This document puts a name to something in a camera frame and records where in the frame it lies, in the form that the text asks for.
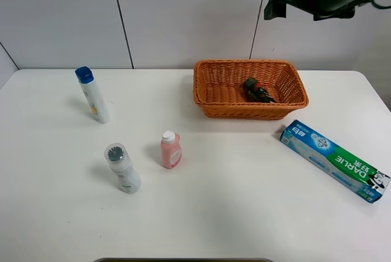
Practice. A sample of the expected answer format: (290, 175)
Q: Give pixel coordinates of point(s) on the orange woven basket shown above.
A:
(218, 88)

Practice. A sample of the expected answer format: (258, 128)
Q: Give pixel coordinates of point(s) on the dark grey cosmetic tube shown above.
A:
(257, 92)

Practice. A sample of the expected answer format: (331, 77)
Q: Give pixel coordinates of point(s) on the pink bottle white cap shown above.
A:
(170, 149)

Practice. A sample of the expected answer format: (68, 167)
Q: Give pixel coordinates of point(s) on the white bottle with brush cap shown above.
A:
(121, 164)

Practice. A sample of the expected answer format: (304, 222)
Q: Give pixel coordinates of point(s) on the white bottle blue cap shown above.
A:
(92, 94)

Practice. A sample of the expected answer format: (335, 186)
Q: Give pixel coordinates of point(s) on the Darlie toothpaste box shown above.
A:
(348, 169)

